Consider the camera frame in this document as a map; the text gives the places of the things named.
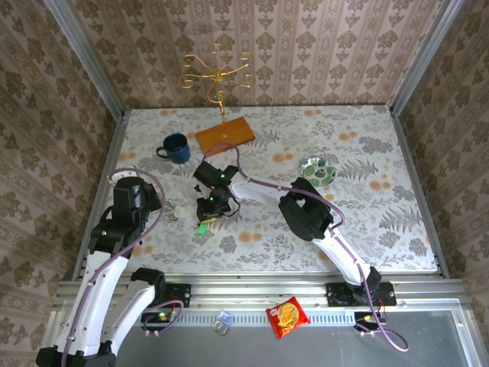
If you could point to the aluminium table side rail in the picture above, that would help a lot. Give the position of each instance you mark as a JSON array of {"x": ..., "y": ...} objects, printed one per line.
[
  {"x": 407, "y": 153},
  {"x": 100, "y": 191}
]

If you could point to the small black controller board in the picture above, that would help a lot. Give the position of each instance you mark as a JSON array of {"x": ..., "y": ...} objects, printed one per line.
[
  {"x": 366, "y": 318},
  {"x": 158, "y": 318}
]

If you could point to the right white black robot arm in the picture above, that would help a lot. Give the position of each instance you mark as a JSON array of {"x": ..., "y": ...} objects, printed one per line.
[{"x": 340, "y": 252}]

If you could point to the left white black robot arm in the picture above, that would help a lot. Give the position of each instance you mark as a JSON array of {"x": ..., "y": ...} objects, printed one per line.
[{"x": 99, "y": 298}]

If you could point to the grey metal panel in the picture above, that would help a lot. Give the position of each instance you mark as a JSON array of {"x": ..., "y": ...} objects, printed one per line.
[{"x": 191, "y": 351}]

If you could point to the small clear plastic box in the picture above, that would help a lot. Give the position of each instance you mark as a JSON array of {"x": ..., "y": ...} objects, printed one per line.
[{"x": 222, "y": 321}]

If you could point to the dark blue enamel mug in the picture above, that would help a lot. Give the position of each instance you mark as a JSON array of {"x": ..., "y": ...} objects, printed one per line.
[{"x": 177, "y": 153}]

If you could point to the red snack packet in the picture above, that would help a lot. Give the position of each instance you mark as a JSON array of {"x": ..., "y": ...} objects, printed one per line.
[{"x": 286, "y": 317}]

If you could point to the green leaf pattern bowl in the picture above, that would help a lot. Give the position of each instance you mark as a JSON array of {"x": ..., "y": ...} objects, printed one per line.
[{"x": 317, "y": 172}]

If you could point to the aluminium frame post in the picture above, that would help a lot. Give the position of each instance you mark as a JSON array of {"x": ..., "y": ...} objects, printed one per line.
[
  {"x": 86, "y": 57},
  {"x": 426, "y": 57}
]

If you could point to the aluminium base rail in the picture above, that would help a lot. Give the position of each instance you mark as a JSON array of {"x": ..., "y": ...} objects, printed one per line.
[{"x": 252, "y": 294}]

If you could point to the floral table cover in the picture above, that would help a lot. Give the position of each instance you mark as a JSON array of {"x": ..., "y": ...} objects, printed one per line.
[{"x": 305, "y": 126}]

